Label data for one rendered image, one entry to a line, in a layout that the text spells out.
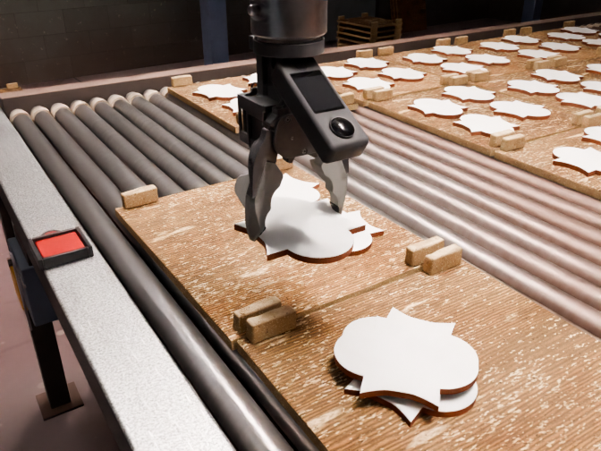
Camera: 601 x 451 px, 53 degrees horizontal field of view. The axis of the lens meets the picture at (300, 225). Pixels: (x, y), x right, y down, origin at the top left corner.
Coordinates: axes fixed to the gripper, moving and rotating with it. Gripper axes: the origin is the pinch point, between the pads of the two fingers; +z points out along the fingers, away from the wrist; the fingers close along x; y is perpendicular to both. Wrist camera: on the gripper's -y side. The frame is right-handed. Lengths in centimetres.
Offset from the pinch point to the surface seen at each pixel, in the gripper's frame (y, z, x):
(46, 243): 35.9, 12.5, 22.0
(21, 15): 526, 42, -53
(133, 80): 116, 9, -18
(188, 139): 72, 14, -16
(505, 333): -15.7, 12.2, -18.1
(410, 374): -17.1, 9.8, -2.0
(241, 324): 0.3, 10.6, 7.9
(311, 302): 1.3, 12.1, -2.4
